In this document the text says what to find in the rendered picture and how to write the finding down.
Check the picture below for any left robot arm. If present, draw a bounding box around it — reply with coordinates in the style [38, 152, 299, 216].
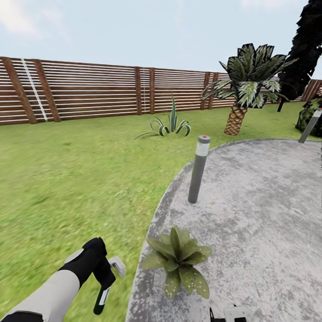
[0, 237, 127, 322]

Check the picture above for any insectifuge atomizer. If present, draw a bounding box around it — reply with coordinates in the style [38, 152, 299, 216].
[93, 286, 111, 315]

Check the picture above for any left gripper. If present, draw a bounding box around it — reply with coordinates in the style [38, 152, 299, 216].
[93, 261, 116, 291]

